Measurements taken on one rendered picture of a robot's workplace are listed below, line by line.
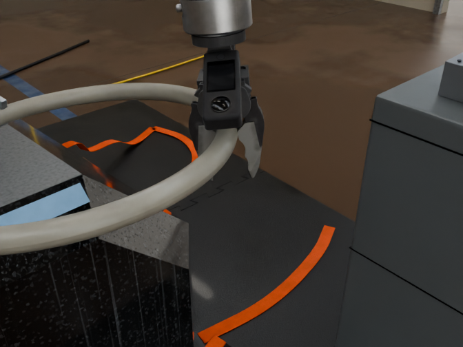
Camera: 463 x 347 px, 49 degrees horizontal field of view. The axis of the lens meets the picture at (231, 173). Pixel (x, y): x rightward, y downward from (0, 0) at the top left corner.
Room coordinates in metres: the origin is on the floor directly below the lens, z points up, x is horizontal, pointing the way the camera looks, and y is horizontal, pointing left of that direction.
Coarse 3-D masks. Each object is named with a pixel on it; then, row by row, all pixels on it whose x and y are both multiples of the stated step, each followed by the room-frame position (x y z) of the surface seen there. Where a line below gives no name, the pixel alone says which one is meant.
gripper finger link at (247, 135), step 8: (240, 128) 0.62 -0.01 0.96; (248, 128) 0.62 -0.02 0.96; (240, 136) 0.62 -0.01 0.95; (248, 136) 0.62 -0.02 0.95; (256, 136) 0.62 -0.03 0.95; (248, 144) 0.62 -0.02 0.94; (256, 144) 0.62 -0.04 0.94; (248, 152) 0.62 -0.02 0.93; (256, 152) 0.62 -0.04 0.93; (248, 160) 0.62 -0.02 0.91; (256, 160) 0.62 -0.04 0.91; (248, 168) 0.62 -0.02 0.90; (256, 168) 0.63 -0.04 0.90
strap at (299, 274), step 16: (160, 128) 2.50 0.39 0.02; (64, 144) 1.95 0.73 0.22; (80, 144) 2.01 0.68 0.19; (192, 144) 2.32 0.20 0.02; (192, 160) 2.15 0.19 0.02; (320, 240) 1.54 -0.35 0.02; (320, 256) 1.44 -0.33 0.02; (304, 272) 1.36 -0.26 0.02; (288, 288) 1.28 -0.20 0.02; (256, 304) 1.20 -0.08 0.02; (272, 304) 1.20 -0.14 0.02; (224, 320) 1.13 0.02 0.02; (240, 320) 1.13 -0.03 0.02; (208, 336) 1.07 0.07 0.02
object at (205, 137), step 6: (198, 126) 0.63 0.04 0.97; (204, 126) 0.63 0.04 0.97; (198, 132) 0.63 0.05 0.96; (204, 132) 0.63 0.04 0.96; (210, 132) 0.63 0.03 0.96; (198, 138) 0.62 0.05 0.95; (204, 138) 0.62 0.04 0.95; (210, 138) 0.62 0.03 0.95; (198, 144) 0.62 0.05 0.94; (204, 144) 0.62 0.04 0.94; (198, 150) 0.62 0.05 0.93; (204, 150) 0.62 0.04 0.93
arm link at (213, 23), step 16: (208, 0) 0.62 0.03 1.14; (224, 0) 0.62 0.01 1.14; (240, 0) 0.63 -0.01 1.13; (192, 16) 0.63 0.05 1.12; (208, 16) 0.62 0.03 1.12; (224, 16) 0.62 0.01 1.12; (240, 16) 0.63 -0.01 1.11; (192, 32) 0.63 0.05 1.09; (208, 32) 0.62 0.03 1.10; (224, 32) 0.62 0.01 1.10
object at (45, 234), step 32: (64, 96) 0.84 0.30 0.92; (96, 96) 0.85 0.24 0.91; (128, 96) 0.85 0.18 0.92; (160, 96) 0.82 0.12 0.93; (192, 96) 0.77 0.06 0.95; (224, 160) 0.54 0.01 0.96; (160, 192) 0.46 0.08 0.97; (192, 192) 0.49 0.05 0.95; (32, 224) 0.41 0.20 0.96; (64, 224) 0.41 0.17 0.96; (96, 224) 0.41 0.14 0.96; (128, 224) 0.43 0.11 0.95
